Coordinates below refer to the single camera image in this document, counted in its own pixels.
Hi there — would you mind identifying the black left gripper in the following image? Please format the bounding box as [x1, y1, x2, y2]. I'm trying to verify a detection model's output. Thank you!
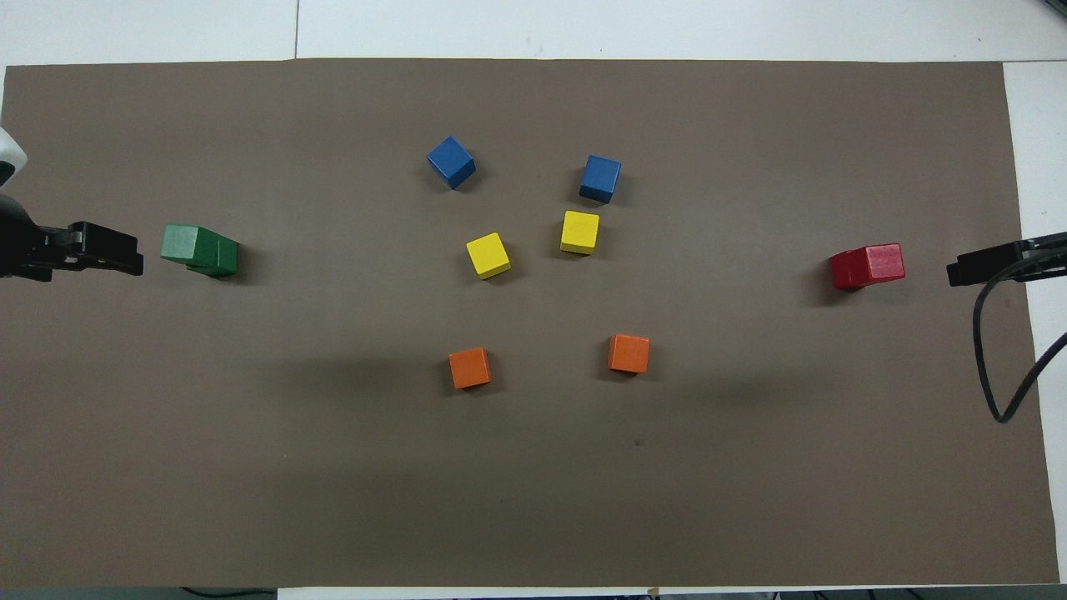
[0, 192, 145, 282]

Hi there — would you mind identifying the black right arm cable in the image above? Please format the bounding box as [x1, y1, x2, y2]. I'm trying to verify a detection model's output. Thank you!
[973, 248, 1067, 425]

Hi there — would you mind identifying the red wooden block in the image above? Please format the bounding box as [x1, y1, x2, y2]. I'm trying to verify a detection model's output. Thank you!
[846, 242, 907, 284]
[829, 250, 868, 293]

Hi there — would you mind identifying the blue wooden block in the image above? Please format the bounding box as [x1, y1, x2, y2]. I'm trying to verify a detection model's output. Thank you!
[579, 154, 623, 205]
[427, 136, 477, 191]

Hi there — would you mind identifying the black floor cable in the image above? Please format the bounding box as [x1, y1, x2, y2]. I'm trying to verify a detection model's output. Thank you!
[179, 587, 278, 600]

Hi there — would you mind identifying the orange wooden block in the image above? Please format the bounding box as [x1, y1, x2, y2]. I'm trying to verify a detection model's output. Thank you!
[448, 347, 493, 390]
[607, 333, 651, 375]

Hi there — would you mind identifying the brown paper table mat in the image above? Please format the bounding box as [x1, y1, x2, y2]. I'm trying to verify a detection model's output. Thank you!
[0, 57, 1061, 588]

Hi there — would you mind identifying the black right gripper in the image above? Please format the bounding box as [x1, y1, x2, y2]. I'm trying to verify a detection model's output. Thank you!
[947, 232, 1067, 288]

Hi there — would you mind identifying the yellow wooden block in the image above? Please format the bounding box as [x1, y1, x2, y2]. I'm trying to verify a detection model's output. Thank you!
[559, 210, 601, 256]
[465, 232, 513, 280]

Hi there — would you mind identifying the green wooden block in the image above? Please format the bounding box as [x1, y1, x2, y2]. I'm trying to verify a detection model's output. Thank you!
[185, 233, 240, 279]
[160, 222, 222, 269]

